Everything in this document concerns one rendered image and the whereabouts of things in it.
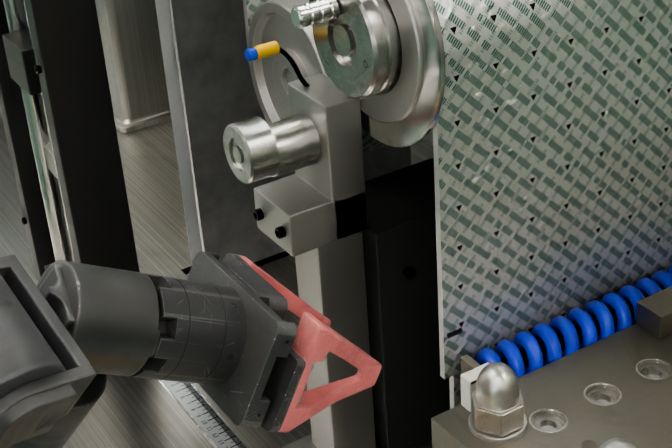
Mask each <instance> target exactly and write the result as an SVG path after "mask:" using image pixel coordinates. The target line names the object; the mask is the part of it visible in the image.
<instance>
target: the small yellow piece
mask: <svg viewBox="0 0 672 448"><path fill-rule="evenodd" d="M279 52H280V53H281V54H282V55H283V56H284V57H285V58H286V59H287V60H288V61H289V63H290V64H291V66H292V67H293V69H294V71H295V73H296V75H297V77H298V79H299V80H300V82H301V83H302V85H303V86H304V87H309V86H310V85H309V84H308V83H307V82H306V80H305V79H304V77H303V76H302V74H301V72H300V70H299V68H298V66H297V64H296V63H295V61H294V60H293V58H292V57H291V56H290V55H289V54H288V53H287V52H286V51H285V50H284V49H283V48H281V47H279V44H278V43H277V42H276V41H271V42H267V43H264V44H260V45H257V46H254V47H252V48H248V49H246V50H245V52H244V54H245V58H246V60H247V61H249V62H250V61H253V60H259V59H262V58H266V57H269V56H273V55H276V54H279Z"/></svg>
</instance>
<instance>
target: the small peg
mask: <svg viewBox="0 0 672 448"><path fill-rule="evenodd" d="M339 14H340V9H339V5H338V2H337V0H315V1H313V2H312V1H311V2H307V3H304V4H300V5H296V6H293V7H292V10H291V13H290V15H291V20H292V23H293V24H294V26H296V27H297V28H298V29H302V28H305V27H308V26H312V25H316V24H318V23H323V22H327V21H328V20H334V19H337V18H338V17H339Z"/></svg>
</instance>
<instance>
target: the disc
mask: <svg viewBox="0 0 672 448"><path fill-rule="evenodd" d="M311 1H312V2H313V1H314V0H309V2H311ZM410 1H411V4H412V7H413V10H414V13H415V16H416V20H417V24H418V27H419V32H420V38H421V44H422V53H423V77H422V84H421V90H420V94H419V97H418V100H417V102H416V104H415V106H414V108H413V110H412V111H411V112H410V114H409V115H408V116H407V117H405V118H404V119H402V120H400V121H398V122H394V123H383V122H380V121H377V120H375V119H373V118H371V117H370V116H368V115H367V114H366V113H364V112H363V111H362V110H361V124H362V129H363V130H364V131H365V132H367V133H368V134H369V135H370V136H372V137H373V138H375V139H376V140H378V141H380V142H381V143H384V144H386V145H389V146H392V147H407V146H410V145H413V144H416V143H418V142H419V141H421V140H422V139H423V138H424V137H426V136H427V134H428V133H429V132H430V131H431V129H432V128H433V126H434V124H435V122H436V120H437V117H438V115H439V112H440V108H441V105H442V101H443V95H444V88H445V52H444V43H443V37H442V31H441V26H440V22H439V18H438V14H437V10H436V7H435V4H434V1H433V0H410Z"/></svg>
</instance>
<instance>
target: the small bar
mask: <svg viewBox="0 0 672 448"><path fill-rule="evenodd" d="M635 322H636V324H638V325H639V326H641V327H643V328H644V329H646V330H647V331H649V332H650V333H652V334H653V335H655V336H656V337H658V338H662V337H665V336H667V335H669V334H671V333H672V286H670V287H668V288H666V289H664V290H662V291H659V292H657V293H655V294H653V295H651V296H648V297H646V298H644V299H642V300H640V301H637V305H636V321H635Z"/></svg>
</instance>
